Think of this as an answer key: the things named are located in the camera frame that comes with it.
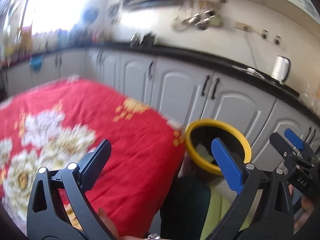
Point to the white lower kitchen cabinets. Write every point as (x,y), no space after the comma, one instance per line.
(175,80)

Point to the kitchen window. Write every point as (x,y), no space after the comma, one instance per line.
(55,5)

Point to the blue hanging plastic bin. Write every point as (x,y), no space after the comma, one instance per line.
(36,62)

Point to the wall power strip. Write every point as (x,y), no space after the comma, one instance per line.
(243,27)

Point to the green foam fruit net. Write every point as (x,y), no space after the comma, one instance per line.
(205,153)

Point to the person's right hand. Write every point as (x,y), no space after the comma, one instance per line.
(308,205)

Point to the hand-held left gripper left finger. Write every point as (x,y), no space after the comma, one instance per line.
(96,165)

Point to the person's left hand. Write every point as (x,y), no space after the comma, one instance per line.
(107,222)

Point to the black kitchen countertop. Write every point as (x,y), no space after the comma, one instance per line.
(190,57)

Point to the person's yellow-green garment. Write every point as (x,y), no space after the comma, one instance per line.
(215,212)

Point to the dark metal pot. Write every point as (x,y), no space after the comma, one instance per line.
(149,38)

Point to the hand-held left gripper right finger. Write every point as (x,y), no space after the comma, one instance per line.
(226,165)

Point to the red floral blanket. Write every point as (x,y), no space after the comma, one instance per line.
(112,120)

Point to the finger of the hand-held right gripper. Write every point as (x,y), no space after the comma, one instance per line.
(295,137)
(280,145)

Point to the row of hanging kitchen utensils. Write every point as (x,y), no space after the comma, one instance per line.
(200,17)

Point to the white electric kettle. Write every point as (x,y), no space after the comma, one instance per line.
(280,67)

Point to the blue round wall item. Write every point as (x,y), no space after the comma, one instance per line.
(91,15)

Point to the yellow rimmed trash bin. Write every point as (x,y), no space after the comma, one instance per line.
(212,122)

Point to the person's dark green garment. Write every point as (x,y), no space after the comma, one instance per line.
(185,205)

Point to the steel teapot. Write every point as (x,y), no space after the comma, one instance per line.
(136,40)

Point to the black wall hook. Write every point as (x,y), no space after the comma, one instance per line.
(276,39)
(264,34)

